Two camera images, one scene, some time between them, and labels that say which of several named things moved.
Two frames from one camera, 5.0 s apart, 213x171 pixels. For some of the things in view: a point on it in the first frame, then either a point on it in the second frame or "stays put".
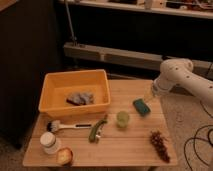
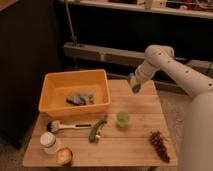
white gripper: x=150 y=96 to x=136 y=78
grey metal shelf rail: x=128 y=58 stays put
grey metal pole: x=72 y=33 stays put
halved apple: x=64 y=156 stays put
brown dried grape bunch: x=160 y=145 stays put
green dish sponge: x=141 y=107 to x=133 y=82
